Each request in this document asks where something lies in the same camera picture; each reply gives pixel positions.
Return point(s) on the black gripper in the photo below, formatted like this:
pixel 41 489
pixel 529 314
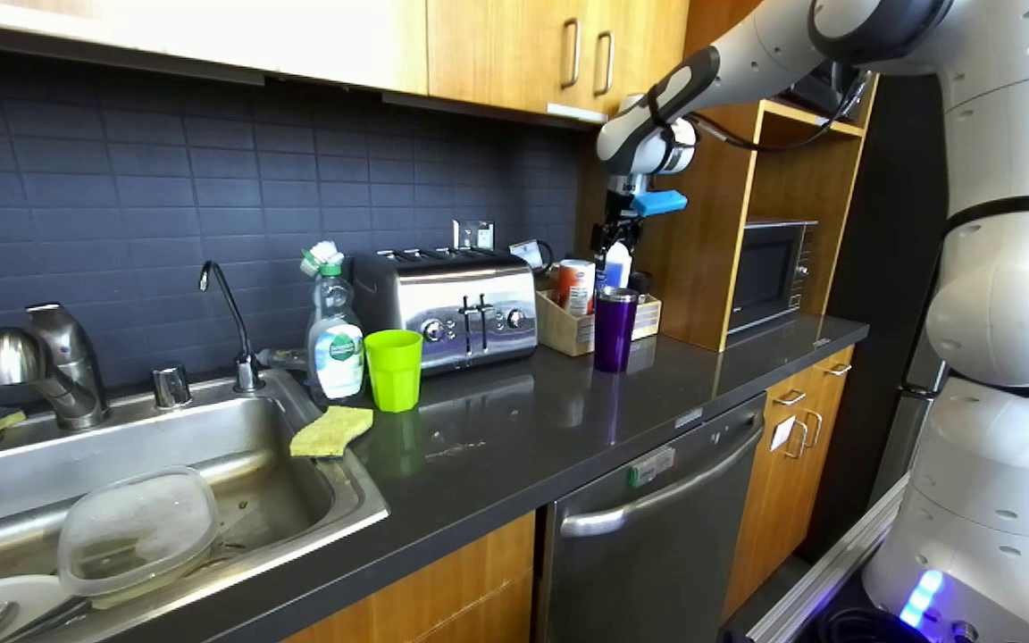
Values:
pixel 628 201

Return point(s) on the blue and white wipes container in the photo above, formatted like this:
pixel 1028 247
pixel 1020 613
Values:
pixel 621 271

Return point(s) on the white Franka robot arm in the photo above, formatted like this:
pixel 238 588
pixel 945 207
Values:
pixel 1017 299

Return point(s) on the red and white packet container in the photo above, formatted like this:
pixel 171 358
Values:
pixel 571 288

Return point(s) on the condiment packet box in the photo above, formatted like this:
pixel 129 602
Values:
pixel 571 334

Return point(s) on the clear plastic food container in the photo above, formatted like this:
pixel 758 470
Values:
pixel 142 528

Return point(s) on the purple cup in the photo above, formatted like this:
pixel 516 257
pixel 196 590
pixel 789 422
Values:
pixel 615 331

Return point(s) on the black microwave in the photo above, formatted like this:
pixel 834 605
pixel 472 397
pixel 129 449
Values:
pixel 771 277

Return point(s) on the silver toaster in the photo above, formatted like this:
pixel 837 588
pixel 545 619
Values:
pixel 454 311

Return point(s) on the white dishwasher label sticker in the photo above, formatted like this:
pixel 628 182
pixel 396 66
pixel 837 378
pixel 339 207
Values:
pixel 653 464

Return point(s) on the green plastic cup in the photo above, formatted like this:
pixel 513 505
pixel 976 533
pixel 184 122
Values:
pixel 396 371

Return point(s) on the clear dish soap bottle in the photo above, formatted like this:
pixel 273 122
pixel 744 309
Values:
pixel 333 344

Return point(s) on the stainless steel dishwasher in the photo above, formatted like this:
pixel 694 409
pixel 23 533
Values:
pixel 645 546

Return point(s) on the wooden lower cabinet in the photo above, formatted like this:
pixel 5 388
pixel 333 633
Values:
pixel 789 501

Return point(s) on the yellow green sponge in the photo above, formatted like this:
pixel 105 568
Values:
pixel 331 430

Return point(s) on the wooden upper cabinets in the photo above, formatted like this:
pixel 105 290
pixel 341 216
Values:
pixel 302 39

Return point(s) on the slim gooseneck faucet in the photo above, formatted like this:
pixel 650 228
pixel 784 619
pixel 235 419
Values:
pixel 235 321

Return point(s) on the wooden under-sink cabinet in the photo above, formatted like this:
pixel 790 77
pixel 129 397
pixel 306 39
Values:
pixel 444 593

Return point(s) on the stainless steel sink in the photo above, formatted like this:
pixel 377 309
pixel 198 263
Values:
pixel 242 501

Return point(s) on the chrome soap dispenser knob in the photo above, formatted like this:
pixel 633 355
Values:
pixel 171 382

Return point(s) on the large chrome faucet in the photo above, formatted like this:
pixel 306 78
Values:
pixel 54 358

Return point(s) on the white plate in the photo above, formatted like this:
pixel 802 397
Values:
pixel 16 593

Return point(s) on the wall power outlet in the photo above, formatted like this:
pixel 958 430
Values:
pixel 472 232

